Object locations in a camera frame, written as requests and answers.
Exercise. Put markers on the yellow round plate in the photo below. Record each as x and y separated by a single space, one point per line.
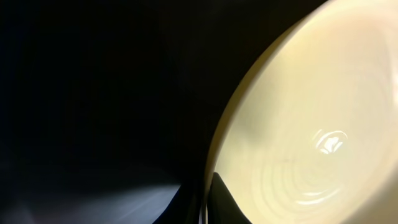
310 134

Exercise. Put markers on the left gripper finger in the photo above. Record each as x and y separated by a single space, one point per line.
221 206

